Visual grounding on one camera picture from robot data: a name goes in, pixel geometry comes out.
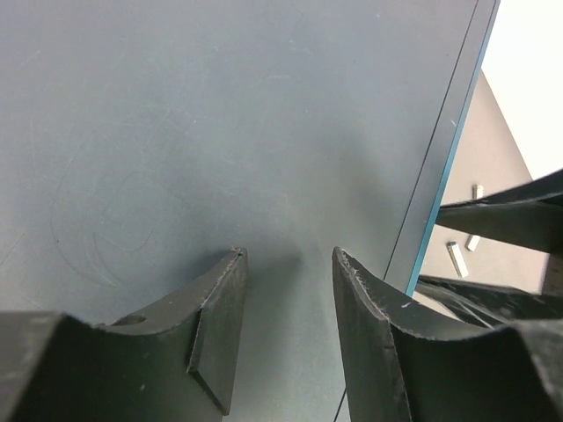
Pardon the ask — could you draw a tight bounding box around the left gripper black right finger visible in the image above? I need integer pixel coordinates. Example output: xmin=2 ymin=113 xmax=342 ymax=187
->
xmin=332 ymin=248 xmax=562 ymax=421

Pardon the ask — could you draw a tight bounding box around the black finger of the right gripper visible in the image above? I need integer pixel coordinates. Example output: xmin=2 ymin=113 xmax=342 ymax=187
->
xmin=416 ymin=275 xmax=545 ymax=328
xmin=436 ymin=171 xmax=562 ymax=253

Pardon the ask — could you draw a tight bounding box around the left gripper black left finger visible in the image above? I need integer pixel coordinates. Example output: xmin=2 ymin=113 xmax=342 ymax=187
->
xmin=1 ymin=248 xmax=248 ymax=421

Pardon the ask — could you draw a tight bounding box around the dark blue network switch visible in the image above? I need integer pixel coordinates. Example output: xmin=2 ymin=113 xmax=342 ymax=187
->
xmin=1 ymin=1 xmax=499 ymax=421

